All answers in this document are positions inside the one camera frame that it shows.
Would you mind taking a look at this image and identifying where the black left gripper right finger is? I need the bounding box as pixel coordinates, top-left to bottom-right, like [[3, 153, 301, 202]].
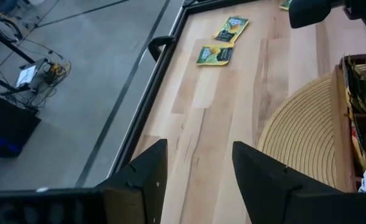
[[232, 141, 366, 224]]

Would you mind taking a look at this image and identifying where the black rolling desk stand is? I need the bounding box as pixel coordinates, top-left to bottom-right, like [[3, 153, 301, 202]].
[[0, 6, 37, 94]]

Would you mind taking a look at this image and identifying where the round woven straw placemat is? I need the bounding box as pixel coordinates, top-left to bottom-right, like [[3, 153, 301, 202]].
[[257, 72, 339, 189]]

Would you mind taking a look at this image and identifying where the black metal table frame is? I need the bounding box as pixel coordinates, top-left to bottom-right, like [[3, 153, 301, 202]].
[[106, 0, 264, 187]]

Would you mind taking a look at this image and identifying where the white paper sheet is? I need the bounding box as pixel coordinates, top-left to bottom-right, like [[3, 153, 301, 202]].
[[16, 64, 38, 89]]

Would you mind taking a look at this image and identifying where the yellow floor cable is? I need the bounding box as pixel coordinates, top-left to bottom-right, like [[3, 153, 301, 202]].
[[44, 60, 72, 86]]

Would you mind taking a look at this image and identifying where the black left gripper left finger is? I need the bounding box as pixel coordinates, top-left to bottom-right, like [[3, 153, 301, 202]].
[[0, 139, 168, 224]]

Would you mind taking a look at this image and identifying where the black coiled cable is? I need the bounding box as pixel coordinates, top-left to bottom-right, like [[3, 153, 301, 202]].
[[0, 17, 24, 43]]

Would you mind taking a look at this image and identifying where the black crate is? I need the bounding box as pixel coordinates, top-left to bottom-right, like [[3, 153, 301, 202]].
[[0, 94, 43, 159]]

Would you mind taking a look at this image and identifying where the brown wooden tea box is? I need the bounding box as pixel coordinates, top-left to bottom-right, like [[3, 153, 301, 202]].
[[331, 53, 366, 193]]

